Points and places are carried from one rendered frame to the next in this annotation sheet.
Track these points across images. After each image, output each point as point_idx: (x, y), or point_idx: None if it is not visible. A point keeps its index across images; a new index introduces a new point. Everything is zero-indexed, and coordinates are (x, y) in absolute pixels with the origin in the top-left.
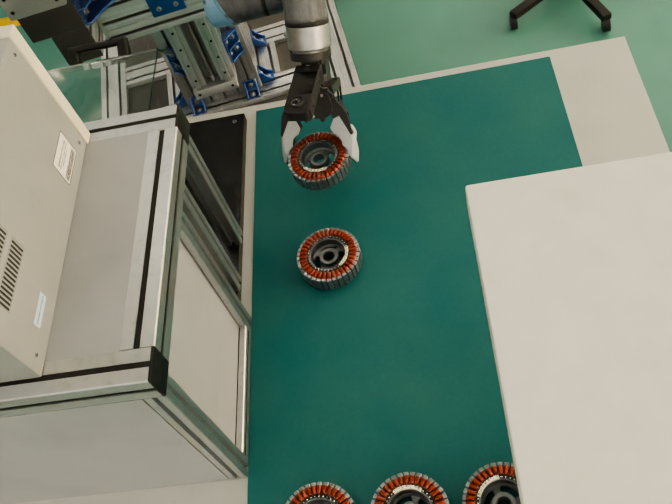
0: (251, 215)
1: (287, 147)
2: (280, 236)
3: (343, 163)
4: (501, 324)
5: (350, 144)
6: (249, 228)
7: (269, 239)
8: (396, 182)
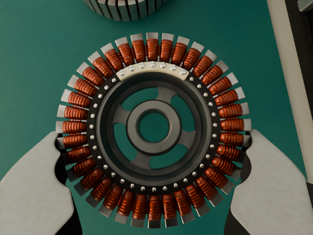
0: (286, 68)
1: (264, 148)
2: (223, 24)
3: (67, 96)
4: None
5: (30, 155)
6: (282, 41)
7: (241, 17)
8: (37, 139)
